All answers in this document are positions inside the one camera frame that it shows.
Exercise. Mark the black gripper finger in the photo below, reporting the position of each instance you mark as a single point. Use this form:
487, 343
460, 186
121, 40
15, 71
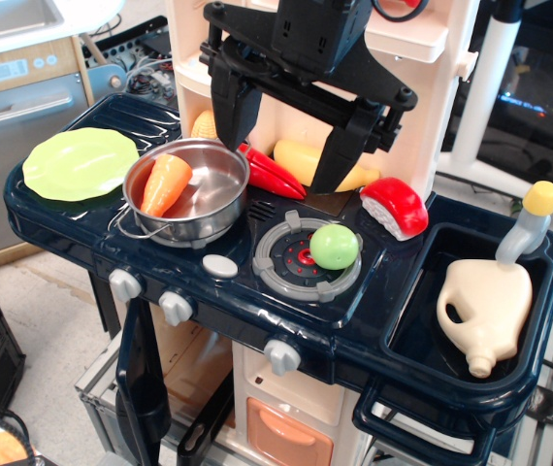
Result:
344, 146
235, 104

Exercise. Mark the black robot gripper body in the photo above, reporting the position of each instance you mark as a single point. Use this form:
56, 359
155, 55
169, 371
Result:
309, 55

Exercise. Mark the green toy pear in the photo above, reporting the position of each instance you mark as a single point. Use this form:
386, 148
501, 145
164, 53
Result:
334, 247

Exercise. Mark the light green plastic plate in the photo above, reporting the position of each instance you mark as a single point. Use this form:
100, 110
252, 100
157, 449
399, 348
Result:
79, 164

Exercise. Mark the yellow toy corn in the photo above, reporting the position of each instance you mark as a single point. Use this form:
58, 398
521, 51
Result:
204, 126

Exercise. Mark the yellow toy banana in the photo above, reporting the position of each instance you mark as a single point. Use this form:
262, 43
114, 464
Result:
301, 161

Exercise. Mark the red toy chili pepper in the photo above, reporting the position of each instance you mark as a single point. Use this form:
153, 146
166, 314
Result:
266, 174

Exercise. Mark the red and white toy sushi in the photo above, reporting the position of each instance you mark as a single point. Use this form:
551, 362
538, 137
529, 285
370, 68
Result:
395, 206

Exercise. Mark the orange toy carrot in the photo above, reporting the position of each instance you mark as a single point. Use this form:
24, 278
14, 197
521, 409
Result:
168, 178

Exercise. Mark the stainless steel pot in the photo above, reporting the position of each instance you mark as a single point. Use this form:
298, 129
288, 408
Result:
208, 206

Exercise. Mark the cream toy kitchen back shelf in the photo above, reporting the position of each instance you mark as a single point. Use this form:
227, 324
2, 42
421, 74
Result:
429, 53

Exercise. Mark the grey toy stove burner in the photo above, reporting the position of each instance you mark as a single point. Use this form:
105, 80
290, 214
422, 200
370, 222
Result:
283, 262

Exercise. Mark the grey oval button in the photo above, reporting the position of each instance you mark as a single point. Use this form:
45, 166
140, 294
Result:
220, 266

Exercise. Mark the black monitor screen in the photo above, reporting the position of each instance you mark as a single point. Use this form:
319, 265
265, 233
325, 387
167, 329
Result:
533, 102

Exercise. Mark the grey toy faucet yellow knob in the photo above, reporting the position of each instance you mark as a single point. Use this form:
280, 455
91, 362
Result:
529, 229

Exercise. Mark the dark blue toy kitchen counter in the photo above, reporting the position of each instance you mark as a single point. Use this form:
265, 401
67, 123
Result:
381, 337

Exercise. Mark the grey left stove knob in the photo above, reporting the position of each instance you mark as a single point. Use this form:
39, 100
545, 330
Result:
124, 286

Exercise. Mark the grey stove knob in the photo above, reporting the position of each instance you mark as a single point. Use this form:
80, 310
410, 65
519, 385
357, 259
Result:
124, 286
176, 308
282, 357

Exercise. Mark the wooden toy dishwasher cabinet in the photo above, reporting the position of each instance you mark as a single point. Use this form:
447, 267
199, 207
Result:
50, 72

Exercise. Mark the grey middle stove knob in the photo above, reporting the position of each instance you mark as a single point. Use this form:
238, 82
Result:
176, 308

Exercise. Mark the cream toy jug bottle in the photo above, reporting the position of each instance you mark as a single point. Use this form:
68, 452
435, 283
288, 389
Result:
482, 307

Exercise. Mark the grey right stove knob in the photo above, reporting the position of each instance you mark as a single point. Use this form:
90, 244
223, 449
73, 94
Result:
282, 357

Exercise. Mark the orange toy drawer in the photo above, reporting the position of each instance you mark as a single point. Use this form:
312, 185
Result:
285, 440

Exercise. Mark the dark blue oven door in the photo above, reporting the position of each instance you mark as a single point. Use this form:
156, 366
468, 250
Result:
142, 401

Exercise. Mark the orange toy at corner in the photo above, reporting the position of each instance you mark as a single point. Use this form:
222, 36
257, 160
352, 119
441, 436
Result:
11, 450

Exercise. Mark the white pipe frame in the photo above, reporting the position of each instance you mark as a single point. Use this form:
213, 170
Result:
480, 107

